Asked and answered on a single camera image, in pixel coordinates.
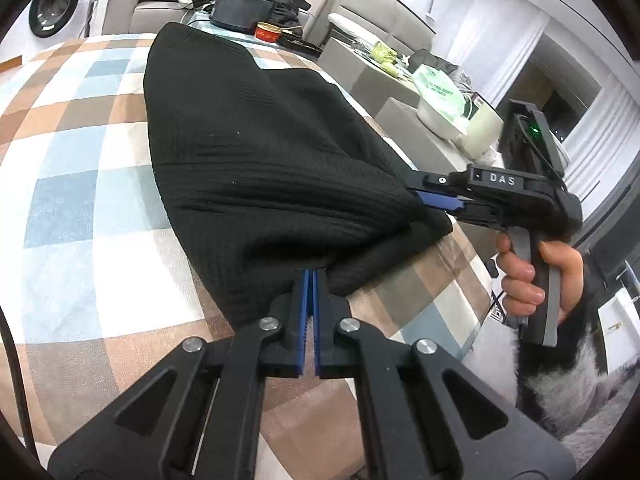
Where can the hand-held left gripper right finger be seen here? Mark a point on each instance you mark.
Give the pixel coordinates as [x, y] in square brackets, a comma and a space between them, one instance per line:
[320, 310]

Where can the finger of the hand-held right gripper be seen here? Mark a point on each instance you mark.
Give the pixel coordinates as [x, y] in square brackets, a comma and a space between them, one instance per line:
[442, 202]
[435, 181]

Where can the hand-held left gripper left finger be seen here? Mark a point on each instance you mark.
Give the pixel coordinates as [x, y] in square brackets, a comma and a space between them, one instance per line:
[302, 310]

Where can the black sweater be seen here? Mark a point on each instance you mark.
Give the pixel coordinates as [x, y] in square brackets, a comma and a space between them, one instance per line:
[250, 160]

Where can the person's right forearm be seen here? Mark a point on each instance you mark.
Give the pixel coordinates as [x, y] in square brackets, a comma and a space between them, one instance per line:
[580, 360]

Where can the person's right hand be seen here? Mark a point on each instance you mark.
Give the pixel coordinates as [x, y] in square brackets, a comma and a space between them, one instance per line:
[567, 280]

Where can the white basin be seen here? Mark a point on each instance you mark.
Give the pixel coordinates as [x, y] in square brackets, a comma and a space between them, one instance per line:
[435, 127]

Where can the grey low table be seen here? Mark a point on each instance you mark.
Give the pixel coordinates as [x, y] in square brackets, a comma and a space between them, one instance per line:
[410, 130]
[350, 70]

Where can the cream cylindrical container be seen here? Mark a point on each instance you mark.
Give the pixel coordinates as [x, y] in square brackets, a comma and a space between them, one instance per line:
[482, 132]

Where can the green plastic bag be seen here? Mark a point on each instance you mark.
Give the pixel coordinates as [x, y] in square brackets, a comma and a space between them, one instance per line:
[440, 90]

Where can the dark jacket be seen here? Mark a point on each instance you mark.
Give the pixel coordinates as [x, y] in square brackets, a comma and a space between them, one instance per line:
[432, 62]

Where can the green toy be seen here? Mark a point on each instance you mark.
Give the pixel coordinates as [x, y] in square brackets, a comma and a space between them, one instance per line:
[384, 56]

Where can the white curtain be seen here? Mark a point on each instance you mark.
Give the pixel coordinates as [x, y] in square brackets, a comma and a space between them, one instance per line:
[510, 45]

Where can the white pillow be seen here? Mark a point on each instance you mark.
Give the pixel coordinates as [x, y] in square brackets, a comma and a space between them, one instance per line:
[352, 27]

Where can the black tray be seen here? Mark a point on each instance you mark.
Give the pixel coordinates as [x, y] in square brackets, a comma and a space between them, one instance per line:
[302, 42]

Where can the red can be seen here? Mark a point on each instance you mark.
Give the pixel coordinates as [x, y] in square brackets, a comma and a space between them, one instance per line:
[267, 34]

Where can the checked blanket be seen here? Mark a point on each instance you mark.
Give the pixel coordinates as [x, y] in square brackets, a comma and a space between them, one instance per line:
[90, 210]

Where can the black cooking pot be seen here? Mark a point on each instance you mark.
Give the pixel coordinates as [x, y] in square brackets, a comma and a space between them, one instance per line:
[240, 12]

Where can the white washing machine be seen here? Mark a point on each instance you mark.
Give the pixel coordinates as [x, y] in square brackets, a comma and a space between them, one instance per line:
[50, 5]

